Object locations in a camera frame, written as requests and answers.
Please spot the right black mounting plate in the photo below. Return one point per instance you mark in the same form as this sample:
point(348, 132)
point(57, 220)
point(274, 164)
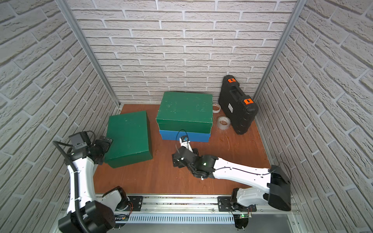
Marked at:
point(230, 204)

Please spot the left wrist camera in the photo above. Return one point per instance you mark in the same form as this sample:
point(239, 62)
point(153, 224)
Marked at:
point(80, 140)

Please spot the black mounting plate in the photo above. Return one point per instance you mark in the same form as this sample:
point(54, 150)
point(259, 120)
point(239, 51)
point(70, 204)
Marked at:
point(230, 204)
point(135, 203)

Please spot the blue shoebox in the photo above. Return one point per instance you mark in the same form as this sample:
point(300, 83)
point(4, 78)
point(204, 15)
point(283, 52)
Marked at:
point(193, 137)

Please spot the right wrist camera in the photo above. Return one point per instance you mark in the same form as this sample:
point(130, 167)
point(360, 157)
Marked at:
point(184, 141)

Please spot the green shoebox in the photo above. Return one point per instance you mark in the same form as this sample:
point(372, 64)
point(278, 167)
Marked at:
point(131, 137)
point(192, 112)

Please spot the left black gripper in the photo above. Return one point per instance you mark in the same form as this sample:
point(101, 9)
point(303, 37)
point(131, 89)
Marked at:
point(104, 142)

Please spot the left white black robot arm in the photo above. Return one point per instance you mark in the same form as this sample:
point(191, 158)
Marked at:
point(86, 213)

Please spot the near clear tape roll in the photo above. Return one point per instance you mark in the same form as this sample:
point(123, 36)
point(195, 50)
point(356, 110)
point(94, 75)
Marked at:
point(223, 122)

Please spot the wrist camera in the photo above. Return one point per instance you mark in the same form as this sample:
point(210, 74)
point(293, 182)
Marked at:
point(80, 140)
point(184, 141)

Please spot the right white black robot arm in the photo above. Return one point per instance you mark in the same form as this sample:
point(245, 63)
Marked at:
point(271, 185)

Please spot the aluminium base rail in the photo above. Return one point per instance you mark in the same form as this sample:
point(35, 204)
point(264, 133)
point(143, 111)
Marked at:
point(194, 209)

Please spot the left aluminium corner post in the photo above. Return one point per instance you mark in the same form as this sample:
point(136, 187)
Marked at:
point(72, 21)

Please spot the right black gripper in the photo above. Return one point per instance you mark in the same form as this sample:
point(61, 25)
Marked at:
point(174, 162)

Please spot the aluminium corner post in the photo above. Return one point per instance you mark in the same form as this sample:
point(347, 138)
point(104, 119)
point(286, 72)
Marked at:
point(281, 44)
point(72, 21)

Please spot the far tape roll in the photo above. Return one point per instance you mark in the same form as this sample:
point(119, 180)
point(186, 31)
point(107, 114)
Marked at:
point(216, 108)

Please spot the right aluminium corner post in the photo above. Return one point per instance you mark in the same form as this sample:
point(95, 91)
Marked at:
point(281, 44)

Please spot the black tool case orange latches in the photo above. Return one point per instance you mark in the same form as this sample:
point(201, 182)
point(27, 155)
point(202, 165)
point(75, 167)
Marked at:
point(237, 106)

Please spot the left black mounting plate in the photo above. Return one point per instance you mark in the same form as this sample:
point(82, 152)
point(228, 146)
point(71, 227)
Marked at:
point(135, 203)

